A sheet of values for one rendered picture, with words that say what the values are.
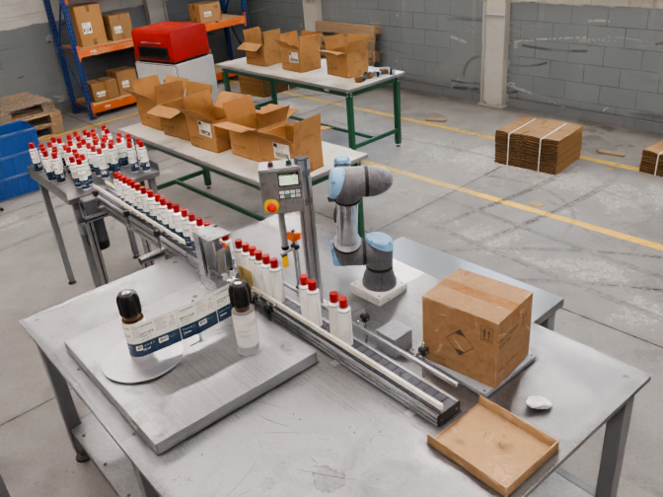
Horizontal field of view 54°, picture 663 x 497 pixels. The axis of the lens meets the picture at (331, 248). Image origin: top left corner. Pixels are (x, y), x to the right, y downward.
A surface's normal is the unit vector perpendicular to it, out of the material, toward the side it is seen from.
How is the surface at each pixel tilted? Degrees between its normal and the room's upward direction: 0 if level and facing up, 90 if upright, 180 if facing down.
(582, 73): 90
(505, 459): 0
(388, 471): 0
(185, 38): 90
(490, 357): 90
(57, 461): 0
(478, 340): 90
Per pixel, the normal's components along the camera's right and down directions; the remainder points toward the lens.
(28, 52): 0.68, 0.29
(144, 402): -0.07, -0.88
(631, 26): -0.73, 0.37
